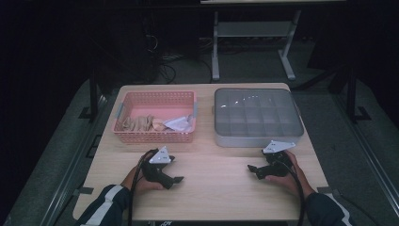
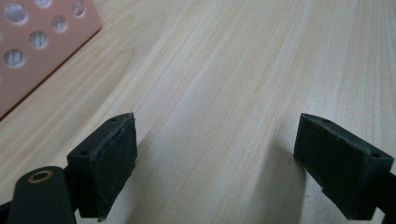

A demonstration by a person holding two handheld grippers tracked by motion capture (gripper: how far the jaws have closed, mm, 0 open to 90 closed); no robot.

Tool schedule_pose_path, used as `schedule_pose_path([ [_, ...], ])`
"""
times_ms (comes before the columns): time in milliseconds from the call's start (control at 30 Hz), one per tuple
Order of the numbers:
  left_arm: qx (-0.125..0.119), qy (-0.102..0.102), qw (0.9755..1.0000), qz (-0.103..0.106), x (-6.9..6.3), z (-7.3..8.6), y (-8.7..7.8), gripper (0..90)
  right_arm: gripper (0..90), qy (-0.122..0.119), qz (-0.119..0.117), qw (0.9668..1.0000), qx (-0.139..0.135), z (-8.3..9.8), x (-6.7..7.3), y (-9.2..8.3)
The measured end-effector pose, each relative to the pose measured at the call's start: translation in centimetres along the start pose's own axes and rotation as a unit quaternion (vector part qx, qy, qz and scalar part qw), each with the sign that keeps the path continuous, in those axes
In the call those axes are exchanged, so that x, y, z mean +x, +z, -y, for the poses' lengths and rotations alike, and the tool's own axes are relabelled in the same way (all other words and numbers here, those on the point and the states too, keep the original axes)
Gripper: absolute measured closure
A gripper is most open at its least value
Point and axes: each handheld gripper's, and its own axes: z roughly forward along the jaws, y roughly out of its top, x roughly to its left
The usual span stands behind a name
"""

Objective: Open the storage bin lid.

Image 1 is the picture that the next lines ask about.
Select white compartment storage box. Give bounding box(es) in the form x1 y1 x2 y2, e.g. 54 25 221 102
214 131 303 149

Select right hand-held gripper cable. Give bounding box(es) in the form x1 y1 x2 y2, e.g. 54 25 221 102
272 158 307 226

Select left hand-held gripper cable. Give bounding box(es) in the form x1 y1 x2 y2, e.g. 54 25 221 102
126 148 158 226

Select pink plastic basket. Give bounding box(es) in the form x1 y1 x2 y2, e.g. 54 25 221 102
112 90 198 144

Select person's left hand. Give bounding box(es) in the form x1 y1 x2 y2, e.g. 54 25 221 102
121 165 165 196

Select grey tape strip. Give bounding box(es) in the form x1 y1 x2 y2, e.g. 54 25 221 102
316 186 341 196
74 186 95 196

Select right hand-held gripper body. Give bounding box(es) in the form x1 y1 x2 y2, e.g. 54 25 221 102
259 139 295 181

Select aluminium floor rail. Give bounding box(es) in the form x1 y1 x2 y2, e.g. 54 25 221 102
39 93 110 226
331 93 399 218

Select white sock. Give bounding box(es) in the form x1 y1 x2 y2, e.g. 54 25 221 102
173 114 194 128
163 120 194 133

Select clear plastic box lid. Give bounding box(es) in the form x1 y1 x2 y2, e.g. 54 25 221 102
214 88 305 138

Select person's right hand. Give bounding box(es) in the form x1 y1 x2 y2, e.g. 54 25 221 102
264 150 316 200

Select bundle of floor cables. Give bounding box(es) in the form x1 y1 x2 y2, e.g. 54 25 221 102
143 32 215 85

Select sheer tan stocking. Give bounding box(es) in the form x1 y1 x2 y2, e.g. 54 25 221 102
120 114 155 133

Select black metal stand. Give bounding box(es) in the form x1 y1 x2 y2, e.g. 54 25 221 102
345 67 373 123
78 70 102 121

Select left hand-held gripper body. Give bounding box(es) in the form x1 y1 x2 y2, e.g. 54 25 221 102
140 146 175 189

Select hand-held gripper cable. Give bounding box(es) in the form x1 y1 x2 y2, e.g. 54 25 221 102
126 148 158 226
272 158 307 226

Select white metal desk frame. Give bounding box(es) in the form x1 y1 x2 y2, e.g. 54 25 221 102
199 0 346 82

